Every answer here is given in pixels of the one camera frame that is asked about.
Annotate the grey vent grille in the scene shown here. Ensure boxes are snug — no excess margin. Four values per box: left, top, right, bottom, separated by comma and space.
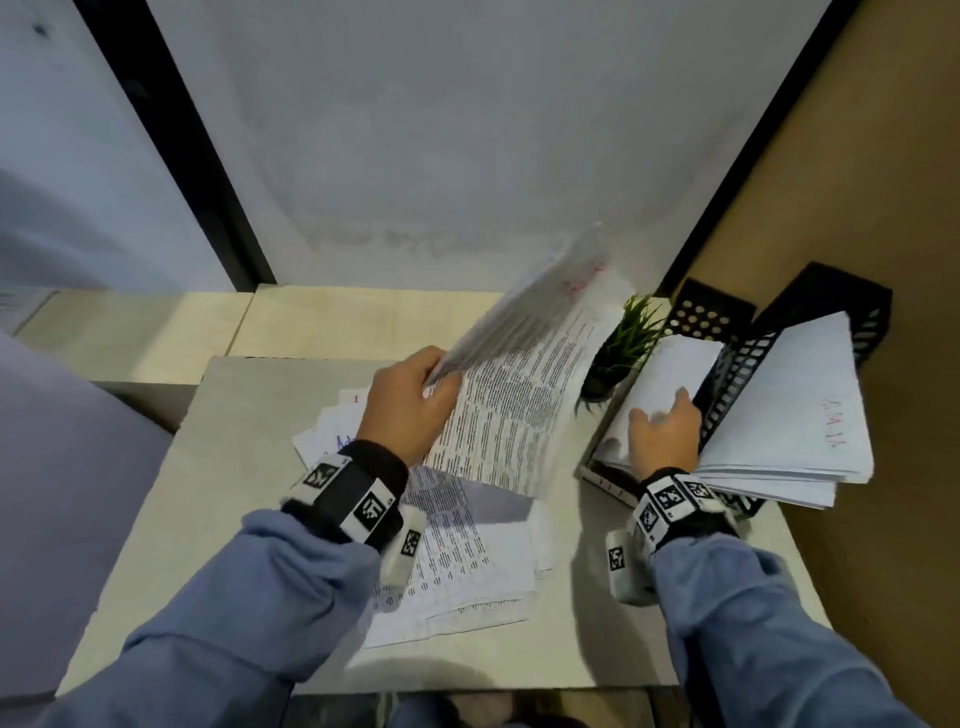
0, 288, 58, 335

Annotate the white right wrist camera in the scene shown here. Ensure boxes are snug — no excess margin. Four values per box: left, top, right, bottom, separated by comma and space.
605, 528, 660, 607

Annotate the green potted plant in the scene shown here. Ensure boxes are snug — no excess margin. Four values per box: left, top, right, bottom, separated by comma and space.
575, 293, 669, 410

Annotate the black wall post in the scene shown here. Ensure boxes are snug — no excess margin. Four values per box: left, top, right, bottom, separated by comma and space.
71, 0, 277, 292

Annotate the black right wrist band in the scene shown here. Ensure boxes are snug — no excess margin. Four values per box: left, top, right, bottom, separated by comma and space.
628, 467, 740, 556

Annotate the black corner trim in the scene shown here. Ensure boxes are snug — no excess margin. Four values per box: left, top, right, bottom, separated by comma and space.
656, 0, 864, 298

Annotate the person's right forearm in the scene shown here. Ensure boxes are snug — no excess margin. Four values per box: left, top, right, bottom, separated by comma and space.
652, 532, 931, 728

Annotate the black left wrist band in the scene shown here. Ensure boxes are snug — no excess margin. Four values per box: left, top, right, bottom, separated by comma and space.
281, 440, 410, 553

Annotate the person's left hand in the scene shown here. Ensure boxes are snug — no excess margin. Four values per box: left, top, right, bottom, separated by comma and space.
356, 344, 463, 470

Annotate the person's left forearm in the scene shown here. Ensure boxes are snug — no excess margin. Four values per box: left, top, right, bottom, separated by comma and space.
33, 509, 382, 728

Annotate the pile of printed papers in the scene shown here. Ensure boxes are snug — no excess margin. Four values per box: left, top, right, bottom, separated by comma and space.
292, 386, 560, 650

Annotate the black wrist band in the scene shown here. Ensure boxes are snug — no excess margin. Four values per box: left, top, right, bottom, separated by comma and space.
628, 467, 740, 556
281, 440, 410, 553

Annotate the person's right hand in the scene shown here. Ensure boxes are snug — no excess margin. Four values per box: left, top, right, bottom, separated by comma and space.
626, 387, 704, 481

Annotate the grey partition panel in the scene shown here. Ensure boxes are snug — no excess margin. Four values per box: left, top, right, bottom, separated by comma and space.
0, 333, 175, 706

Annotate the beige table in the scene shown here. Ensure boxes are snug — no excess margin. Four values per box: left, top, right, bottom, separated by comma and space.
56, 356, 830, 695

